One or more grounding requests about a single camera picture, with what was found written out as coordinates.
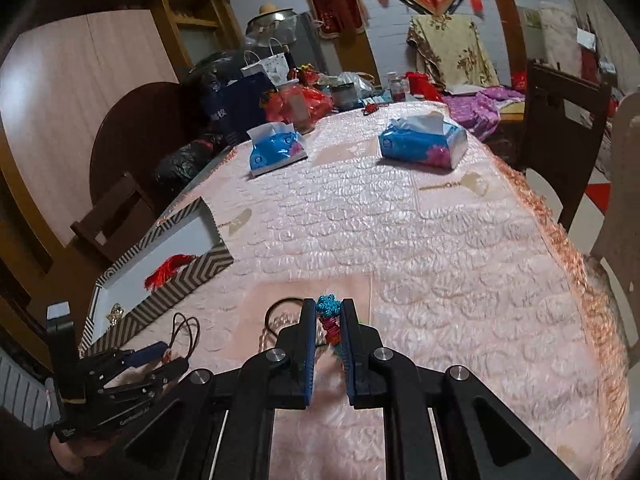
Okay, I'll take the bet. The blue paper bag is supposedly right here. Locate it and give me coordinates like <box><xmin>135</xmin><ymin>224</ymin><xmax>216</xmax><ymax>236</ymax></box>
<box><xmin>202</xmin><ymin>72</ymin><xmax>281</xmax><ymax>146</ymax></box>

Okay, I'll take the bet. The person's left forearm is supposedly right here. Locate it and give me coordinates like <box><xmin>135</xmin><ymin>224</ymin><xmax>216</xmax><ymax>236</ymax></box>
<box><xmin>0</xmin><ymin>407</ymin><xmax>66</xmax><ymax>480</ymax></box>

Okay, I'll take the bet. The floral cloth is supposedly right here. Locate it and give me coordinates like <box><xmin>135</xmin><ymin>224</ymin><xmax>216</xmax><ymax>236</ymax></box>
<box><xmin>406</xmin><ymin>14</ymin><xmax>501</xmax><ymax>93</ymax></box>

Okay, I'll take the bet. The dark lidded jar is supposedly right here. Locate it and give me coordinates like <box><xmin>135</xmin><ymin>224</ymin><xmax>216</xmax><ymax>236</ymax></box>
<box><xmin>330</xmin><ymin>81</ymin><xmax>358</xmax><ymax>111</ymax></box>

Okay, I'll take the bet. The black plastic bag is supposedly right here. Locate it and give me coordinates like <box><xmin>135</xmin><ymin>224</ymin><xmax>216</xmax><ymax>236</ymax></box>
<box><xmin>182</xmin><ymin>50</ymin><xmax>251</xmax><ymax>106</ymax></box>
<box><xmin>152</xmin><ymin>135</ymin><xmax>231</xmax><ymax>196</ymax></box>

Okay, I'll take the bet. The purple cloth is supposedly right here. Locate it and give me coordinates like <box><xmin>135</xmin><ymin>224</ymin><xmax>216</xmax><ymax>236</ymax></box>
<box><xmin>442</xmin><ymin>85</ymin><xmax>526</xmax><ymax>141</ymax></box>

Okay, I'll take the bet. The brown wooden chair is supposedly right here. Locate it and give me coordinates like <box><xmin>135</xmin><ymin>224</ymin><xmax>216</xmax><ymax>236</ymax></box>
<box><xmin>70</xmin><ymin>171</ymin><xmax>158</xmax><ymax>261</ymax></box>

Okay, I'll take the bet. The black cord necklace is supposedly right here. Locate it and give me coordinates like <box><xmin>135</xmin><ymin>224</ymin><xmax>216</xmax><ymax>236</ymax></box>
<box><xmin>167</xmin><ymin>312</ymin><xmax>201</xmax><ymax>361</ymax></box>
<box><xmin>263</xmin><ymin>297</ymin><xmax>306</xmax><ymax>336</ymax></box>

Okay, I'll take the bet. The person's left hand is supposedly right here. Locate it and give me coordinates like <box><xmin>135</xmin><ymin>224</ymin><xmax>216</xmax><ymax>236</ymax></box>
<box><xmin>50</xmin><ymin>435</ymin><xmax>101</xmax><ymax>473</ymax></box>

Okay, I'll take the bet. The white radiator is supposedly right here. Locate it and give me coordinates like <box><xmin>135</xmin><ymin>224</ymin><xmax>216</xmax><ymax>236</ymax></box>
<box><xmin>0</xmin><ymin>347</ymin><xmax>56</xmax><ymax>423</ymax></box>

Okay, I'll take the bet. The blue tissue pack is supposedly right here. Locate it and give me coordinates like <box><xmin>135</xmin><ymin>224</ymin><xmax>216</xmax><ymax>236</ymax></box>
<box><xmin>377</xmin><ymin>111</ymin><xmax>469</xmax><ymax>171</ymax></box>
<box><xmin>246</xmin><ymin>121</ymin><xmax>308</xmax><ymax>177</ymax></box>

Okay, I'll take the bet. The red tassel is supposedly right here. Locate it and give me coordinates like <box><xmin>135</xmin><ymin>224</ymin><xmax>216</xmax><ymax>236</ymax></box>
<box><xmin>144</xmin><ymin>254</ymin><xmax>197</xmax><ymax>292</ymax></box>

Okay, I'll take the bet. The red plastic bag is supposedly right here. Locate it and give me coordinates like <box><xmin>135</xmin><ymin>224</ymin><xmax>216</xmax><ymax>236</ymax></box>
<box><xmin>264</xmin><ymin>82</ymin><xmax>335</xmax><ymax>133</ymax></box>

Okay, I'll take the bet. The white paper bag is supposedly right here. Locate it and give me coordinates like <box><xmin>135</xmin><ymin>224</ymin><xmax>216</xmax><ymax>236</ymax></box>
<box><xmin>241</xmin><ymin>37</ymin><xmax>292</xmax><ymax>86</ymax></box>

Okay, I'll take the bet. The clear bead chain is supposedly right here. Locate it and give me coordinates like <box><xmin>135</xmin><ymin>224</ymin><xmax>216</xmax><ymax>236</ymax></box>
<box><xmin>257</xmin><ymin>310</ymin><xmax>301</xmax><ymax>356</ymax></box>

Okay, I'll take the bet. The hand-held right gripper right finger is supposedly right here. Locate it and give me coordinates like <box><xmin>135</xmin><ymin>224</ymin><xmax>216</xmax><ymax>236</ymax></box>
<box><xmin>341</xmin><ymin>298</ymin><xmax>581</xmax><ymax>480</ymax></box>

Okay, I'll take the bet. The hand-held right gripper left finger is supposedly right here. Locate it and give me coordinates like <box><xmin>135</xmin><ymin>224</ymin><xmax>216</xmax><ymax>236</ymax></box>
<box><xmin>87</xmin><ymin>298</ymin><xmax>321</xmax><ymax>480</ymax></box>

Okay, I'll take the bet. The turquoise knot charm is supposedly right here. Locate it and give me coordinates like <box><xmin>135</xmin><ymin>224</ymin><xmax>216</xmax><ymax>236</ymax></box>
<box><xmin>315</xmin><ymin>294</ymin><xmax>346</xmax><ymax>356</ymax></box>

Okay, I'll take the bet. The round brown tabletop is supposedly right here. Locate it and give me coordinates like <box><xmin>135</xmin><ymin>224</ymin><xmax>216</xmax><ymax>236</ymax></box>
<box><xmin>90</xmin><ymin>81</ymin><xmax>208</xmax><ymax>206</ymax></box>

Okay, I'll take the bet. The dark wooden chair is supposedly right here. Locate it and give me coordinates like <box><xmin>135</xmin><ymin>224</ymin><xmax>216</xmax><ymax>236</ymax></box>
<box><xmin>517</xmin><ymin>60</ymin><xmax>613</xmax><ymax>233</ymax></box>

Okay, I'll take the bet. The wooden shelf unit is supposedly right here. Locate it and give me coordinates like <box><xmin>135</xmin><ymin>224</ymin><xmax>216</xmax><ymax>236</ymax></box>
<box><xmin>150</xmin><ymin>0</ymin><xmax>241</xmax><ymax>68</ymax></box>

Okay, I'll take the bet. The striped cardboard box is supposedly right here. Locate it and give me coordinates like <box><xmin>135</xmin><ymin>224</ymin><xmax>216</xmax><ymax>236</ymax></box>
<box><xmin>77</xmin><ymin>196</ymin><xmax>235</xmax><ymax>358</ymax></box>

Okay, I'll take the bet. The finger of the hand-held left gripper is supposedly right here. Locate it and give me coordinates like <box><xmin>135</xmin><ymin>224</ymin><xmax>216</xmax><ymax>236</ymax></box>
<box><xmin>80</xmin><ymin>341</ymin><xmax>169</xmax><ymax>387</ymax></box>
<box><xmin>100</xmin><ymin>357</ymin><xmax>190</xmax><ymax>405</ymax></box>

